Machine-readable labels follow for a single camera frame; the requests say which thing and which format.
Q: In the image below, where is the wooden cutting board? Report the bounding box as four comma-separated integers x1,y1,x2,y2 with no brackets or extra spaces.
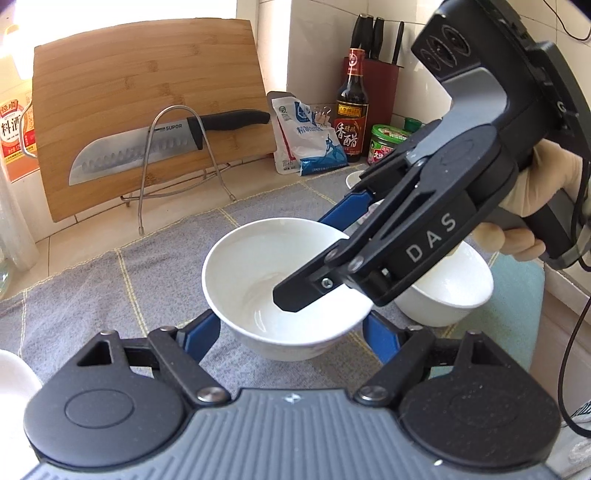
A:
32,18,278,223

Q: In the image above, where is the orange cooking wine bottle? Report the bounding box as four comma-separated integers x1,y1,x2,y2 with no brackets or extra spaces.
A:
0,50,40,184

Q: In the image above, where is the dark vinegar bottle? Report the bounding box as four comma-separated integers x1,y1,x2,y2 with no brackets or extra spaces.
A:
335,47,370,164

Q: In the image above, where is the black-handled kitchen knife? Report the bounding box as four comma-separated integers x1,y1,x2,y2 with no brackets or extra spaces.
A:
69,109,272,186

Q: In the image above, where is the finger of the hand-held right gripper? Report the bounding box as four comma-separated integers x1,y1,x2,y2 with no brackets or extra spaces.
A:
318,148,413,232
272,158,430,313

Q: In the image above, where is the black cable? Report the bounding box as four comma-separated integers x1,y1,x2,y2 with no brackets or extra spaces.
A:
558,185,591,437

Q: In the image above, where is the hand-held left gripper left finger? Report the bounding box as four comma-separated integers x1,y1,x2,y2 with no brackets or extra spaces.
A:
76,309,232,408

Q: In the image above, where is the green sauce jar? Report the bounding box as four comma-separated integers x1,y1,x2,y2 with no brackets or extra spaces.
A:
367,123,412,166

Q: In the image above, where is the grey checked cloth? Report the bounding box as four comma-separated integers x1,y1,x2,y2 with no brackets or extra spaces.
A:
0,178,546,394

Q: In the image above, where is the white and blue salt bag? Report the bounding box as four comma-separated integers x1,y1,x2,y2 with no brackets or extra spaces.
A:
266,90,350,177

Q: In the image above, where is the black knife handle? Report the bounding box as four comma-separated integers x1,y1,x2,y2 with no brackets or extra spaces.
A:
372,17,387,61
391,20,406,66
351,14,366,59
362,14,375,60

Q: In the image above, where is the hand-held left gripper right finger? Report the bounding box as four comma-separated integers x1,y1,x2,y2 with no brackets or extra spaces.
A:
355,311,514,408

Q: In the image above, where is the white bowl with pink flowers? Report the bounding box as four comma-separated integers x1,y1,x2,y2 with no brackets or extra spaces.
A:
345,170,385,219

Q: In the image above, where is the white plate with fruit print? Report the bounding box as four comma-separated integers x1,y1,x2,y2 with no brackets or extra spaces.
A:
0,349,44,417

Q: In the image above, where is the dark red knife block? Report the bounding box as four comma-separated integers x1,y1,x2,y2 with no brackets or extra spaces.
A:
342,56,400,140

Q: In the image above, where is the tall plastic wrap roll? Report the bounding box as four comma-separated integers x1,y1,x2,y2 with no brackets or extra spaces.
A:
0,170,40,271

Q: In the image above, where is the person's right hand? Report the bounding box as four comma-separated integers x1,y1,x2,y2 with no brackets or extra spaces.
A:
471,138,584,262

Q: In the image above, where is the metal wire rack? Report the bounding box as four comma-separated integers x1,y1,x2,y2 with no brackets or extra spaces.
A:
120,104,236,236

